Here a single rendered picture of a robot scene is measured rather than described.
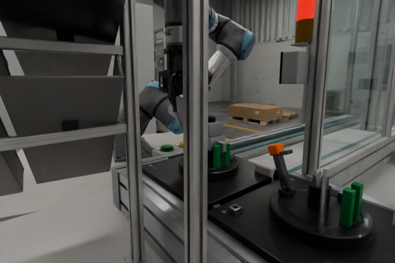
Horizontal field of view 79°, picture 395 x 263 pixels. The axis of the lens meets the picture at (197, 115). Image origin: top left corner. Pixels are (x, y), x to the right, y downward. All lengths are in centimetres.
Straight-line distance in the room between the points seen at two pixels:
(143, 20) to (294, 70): 347
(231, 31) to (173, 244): 83
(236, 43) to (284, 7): 903
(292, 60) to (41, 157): 51
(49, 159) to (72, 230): 21
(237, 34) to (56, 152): 80
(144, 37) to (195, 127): 365
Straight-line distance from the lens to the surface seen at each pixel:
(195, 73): 24
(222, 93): 1152
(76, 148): 45
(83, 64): 45
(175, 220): 42
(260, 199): 46
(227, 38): 104
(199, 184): 27
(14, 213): 76
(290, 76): 56
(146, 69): 383
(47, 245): 61
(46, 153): 45
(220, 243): 38
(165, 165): 60
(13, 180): 48
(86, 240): 59
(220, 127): 54
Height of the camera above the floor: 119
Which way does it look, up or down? 9 degrees down
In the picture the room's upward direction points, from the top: straight up
